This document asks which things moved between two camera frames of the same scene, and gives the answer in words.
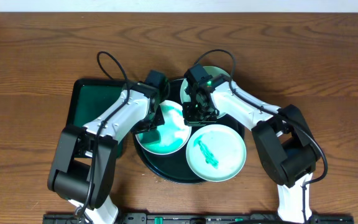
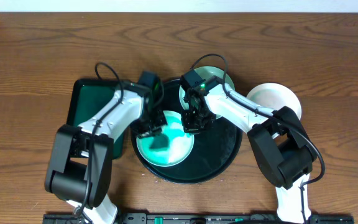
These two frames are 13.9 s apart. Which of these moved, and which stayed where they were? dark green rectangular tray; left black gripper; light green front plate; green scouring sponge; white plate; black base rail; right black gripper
Moved: white plate; green scouring sponge; light green front plate
Stayed: left black gripper; right black gripper; black base rail; dark green rectangular tray
